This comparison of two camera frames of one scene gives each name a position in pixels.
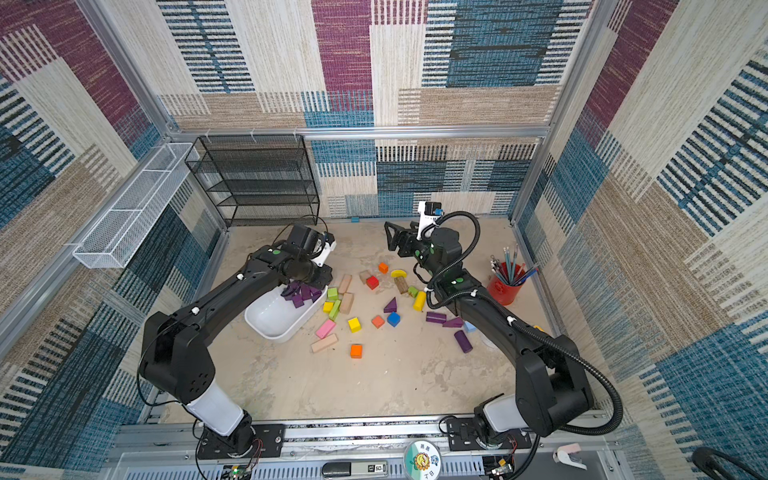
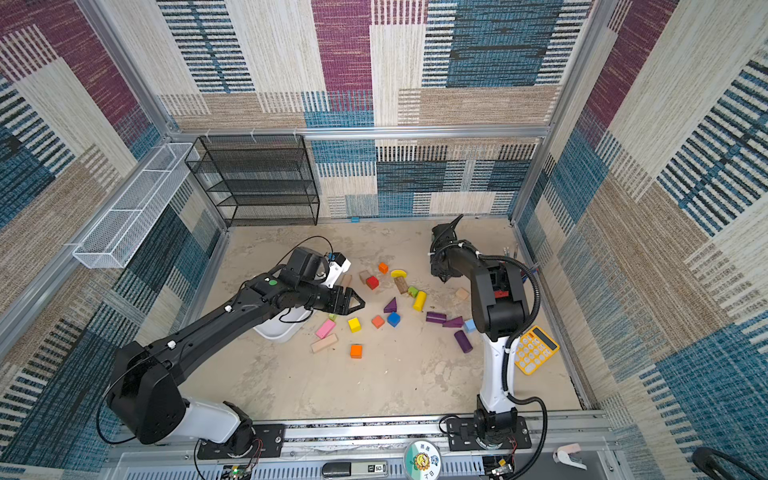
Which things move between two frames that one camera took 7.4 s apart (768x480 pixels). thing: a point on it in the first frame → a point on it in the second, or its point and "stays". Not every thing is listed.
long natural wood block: [323, 343] stays
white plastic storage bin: [279, 319] stays
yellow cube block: [354, 325] stays
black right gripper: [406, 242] → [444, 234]
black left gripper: [326, 278] → [340, 293]
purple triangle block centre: [391, 307] stays
